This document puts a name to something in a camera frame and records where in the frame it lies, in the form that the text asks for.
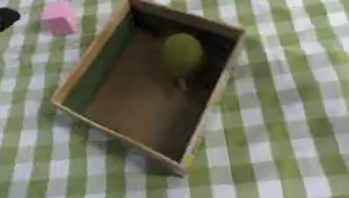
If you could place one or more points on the tan cardboard box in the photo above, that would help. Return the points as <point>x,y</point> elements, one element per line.
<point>143,102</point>

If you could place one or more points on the pink block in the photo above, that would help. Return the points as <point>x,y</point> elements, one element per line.
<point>58,17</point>

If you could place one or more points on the green toy fruit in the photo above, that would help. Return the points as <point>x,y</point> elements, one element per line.
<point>181,52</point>

